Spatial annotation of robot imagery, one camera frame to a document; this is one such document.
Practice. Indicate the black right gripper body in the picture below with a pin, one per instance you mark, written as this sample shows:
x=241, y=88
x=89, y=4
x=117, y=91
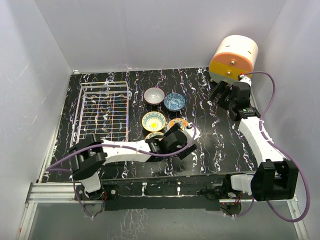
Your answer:
x=226, y=101

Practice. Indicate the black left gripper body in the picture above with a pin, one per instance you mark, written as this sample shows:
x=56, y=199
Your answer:
x=174, y=129

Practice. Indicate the orange blue swirl bowl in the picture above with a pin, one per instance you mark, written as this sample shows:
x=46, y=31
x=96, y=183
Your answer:
x=182, y=122

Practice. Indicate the orange flower leaf bowl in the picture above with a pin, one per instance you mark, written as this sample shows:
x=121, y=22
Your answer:
x=155, y=135

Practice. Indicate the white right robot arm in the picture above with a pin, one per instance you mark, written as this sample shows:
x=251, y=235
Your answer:
x=276, y=176

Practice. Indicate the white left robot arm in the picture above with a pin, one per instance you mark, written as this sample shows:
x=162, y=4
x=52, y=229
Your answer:
x=90, y=154

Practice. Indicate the yellow sun pattern bowl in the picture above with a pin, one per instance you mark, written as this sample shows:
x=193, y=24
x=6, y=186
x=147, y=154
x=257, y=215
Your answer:
x=153, y=121

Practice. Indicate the blue patterned bowl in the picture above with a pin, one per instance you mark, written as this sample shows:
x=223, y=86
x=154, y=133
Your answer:
x=174, y=102

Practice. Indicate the cylindrical drawer cabinet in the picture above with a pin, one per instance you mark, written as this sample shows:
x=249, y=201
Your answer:
x=236, y=55

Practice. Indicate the grey bowl red rim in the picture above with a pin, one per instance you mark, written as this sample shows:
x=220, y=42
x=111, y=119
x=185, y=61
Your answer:
x=154, y=96

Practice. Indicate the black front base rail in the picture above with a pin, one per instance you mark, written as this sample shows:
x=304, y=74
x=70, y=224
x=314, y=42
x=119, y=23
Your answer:
x=205, y=191

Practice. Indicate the white wire dish rack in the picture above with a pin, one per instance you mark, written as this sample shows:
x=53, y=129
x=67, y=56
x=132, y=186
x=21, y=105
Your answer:
x=102, y=109

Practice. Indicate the aluminium frame rail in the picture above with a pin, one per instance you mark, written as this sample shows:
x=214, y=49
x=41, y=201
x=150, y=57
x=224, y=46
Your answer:
x=39, y=193

